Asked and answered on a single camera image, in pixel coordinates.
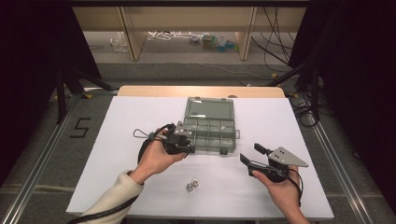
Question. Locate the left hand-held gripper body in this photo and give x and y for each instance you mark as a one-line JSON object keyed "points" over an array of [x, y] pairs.
{"points": [[176, 141]]}

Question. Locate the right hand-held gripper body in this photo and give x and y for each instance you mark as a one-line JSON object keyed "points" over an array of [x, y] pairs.
{"points": [[286, 158]]}

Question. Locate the silver hex nut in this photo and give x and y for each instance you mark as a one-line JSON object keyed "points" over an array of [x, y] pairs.
{"points": [[195, 182], [189, 187]]}

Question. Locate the grey transparent compartment box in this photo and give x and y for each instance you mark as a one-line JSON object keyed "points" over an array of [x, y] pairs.
{"points": [[214, 109]]}

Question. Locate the person's left hand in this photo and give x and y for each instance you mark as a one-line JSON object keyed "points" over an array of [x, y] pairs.
{"points": [[154, 160]]}

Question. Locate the person's right hand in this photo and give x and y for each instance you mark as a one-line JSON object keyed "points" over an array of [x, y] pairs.
{"points": [[283, 194]]}

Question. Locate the white foam board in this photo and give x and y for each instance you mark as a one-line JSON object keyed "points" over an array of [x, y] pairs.
{"points": [[218, 193]]}

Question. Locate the yellow tape piece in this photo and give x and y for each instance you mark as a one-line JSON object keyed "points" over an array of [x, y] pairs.
{"points": [[274, 75], [88, 96], [292, 95]]}

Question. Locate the black metal stand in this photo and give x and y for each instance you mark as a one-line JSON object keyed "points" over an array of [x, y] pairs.
{"points": [[61, 93], [315, 90]]}

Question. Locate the small grey toy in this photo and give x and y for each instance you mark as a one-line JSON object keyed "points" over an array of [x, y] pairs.
{"points": [[194, 39]]}

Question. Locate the green toy box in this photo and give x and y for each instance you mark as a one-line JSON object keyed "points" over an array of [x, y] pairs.
{"points": [[208, 41]]}

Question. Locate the blue plastic toy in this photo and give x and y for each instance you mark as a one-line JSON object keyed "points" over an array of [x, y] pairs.
{"points": [[225, 46]]}

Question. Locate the black curtain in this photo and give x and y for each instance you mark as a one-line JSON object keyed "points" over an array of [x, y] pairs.
{"points": [[31, 62], [358, 77]]}

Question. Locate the clear plastic bag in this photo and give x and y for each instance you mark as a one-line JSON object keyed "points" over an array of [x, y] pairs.
{"points": [[119, 42]]}

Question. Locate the wooden workbench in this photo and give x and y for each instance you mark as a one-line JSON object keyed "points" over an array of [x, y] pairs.
{"points": [[186, 18]]}

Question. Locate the aluminium floor rail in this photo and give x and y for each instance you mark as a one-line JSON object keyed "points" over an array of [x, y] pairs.
{"points": [[37, 174], [339, 168]]}

